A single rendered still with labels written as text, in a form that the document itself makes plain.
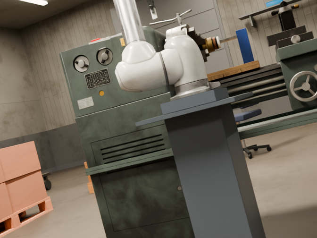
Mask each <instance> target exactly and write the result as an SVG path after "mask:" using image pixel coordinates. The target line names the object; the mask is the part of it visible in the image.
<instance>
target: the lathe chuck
mask: <svg viewBox="0 0 317 238"><path fill-rule="evenodd" d="M183 27H187V29H188V28H190V27H189V25H188V24H185V25H181V26H178V27H175V28H172V37H175V36H180V35H188V33H187V30H186V29H185V30H184V31H182V28H183ZM188 36H189V35H188Z"/></svg>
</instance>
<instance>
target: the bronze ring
mask: <svg viewBox="0 0 317 238"><path fill-rule="evenodd" d="M205 42H206V43H204V44H202V48H203V50H205V49H207V50H208V52H209V53H210V52H212V51H215V50H217V49H219V47H218V44H217V39H216V37H213V38H212V37H210V38H205Z"/></svg>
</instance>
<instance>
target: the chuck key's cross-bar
mask: <svg viewBox="0 0 317 238"><path fill-rule="evenodd" d="M191 11H192V10H191V9H190V10H188V11H186V12H185V13H183V14H181V15H180V16H179V17H182V16H184V15H185V14H187V13H189V12H191ZM175 20H177V17H176V18H174V19H171V20H166V21H161V22H156V23H151V24H150V25H156V24H161V23H166V22H171V21H175Z"/></svg>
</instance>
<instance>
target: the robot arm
mask: <svg viewBox="0 0 317 238"><path fill-rule="evenodd" d="M113 2H114V5H115V9H116V12H117V17H118V20H119V24H120V28H121V31H122V35H123V39H124V42H125V49H124V50H123V53H122V61H121V62H119V63H118V64H117V66H116V70H115V74H116V77H117V80H118V82H119V85H120V87H121V89H122V90H125V91H127V92H133V93H138V92H145V91H150V90H154V89H158V88H161V87H164V86H166V85H175V91H176V95H175V96H173V97H172V98H170V101H174V100H177V99H181V98H184V97H188V96H191V95H195V94H200V93H203V92H206V91H210V90H214V89H217V88H218V87H220V86H221V85H222V84H221V82H220V81H218V82H209V81H208V77H207V72H206V67H205V63H204V59H203V56H202V53H201V51H200V49H199V47H198V46H197V44H196V42H195V41H194V40H193V39H192V38H191V37H190V36H188V35H180V36H175V37H172V38H170V39H169V40H168V41H167V42H166V44H165V45H164V48H165V49H164V50H163V51H161V52H157V53H156V51H155V49H154V47H153V46H152V45H151V44H149V43H148V42H147V41H146V38H145V34H144V31H143V27H142V23H141V19H140V16H139V12H138V9H137V5H136V2H135V0H113ZM147 3H148V5H149V9H150V11H151V15H152V18H153V20H154V19H157V18H158V17H157V13H156V10H155V8H156V7H155V4H154V0H147Z"/></svg>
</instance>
